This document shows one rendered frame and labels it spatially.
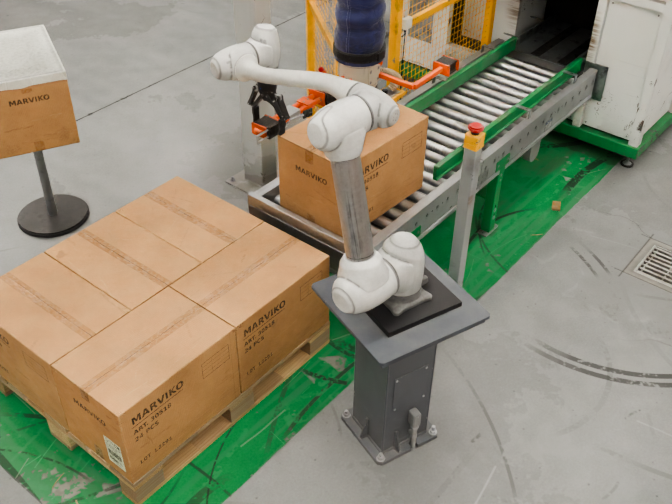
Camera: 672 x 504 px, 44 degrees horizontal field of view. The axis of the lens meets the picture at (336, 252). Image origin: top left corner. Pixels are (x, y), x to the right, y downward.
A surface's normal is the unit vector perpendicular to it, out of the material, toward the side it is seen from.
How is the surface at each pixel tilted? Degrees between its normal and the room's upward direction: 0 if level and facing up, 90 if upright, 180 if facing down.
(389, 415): 90
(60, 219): 0
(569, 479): 0
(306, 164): 90
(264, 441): 0
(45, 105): 90
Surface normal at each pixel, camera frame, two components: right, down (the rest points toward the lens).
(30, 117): 0.43, 0.57
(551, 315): 0.01, -0.78
